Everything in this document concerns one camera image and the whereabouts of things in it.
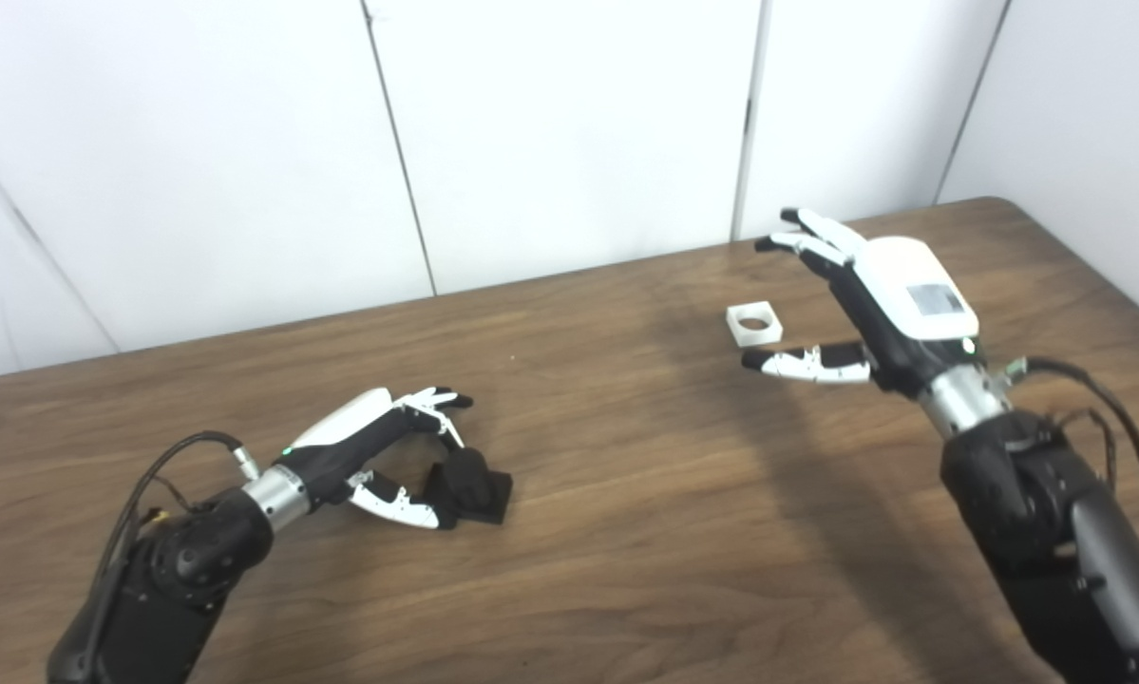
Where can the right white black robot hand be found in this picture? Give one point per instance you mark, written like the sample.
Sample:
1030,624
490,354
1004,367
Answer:
897,294

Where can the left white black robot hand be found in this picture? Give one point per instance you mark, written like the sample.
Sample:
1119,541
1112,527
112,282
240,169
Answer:
351,442

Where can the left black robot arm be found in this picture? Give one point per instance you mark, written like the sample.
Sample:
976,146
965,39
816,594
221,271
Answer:
170,579

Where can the white square piece with hole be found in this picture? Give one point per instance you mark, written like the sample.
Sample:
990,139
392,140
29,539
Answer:
735,328

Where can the black peg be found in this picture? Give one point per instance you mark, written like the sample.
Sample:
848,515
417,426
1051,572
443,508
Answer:
474,489

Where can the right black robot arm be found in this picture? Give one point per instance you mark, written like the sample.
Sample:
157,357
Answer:
1034,513

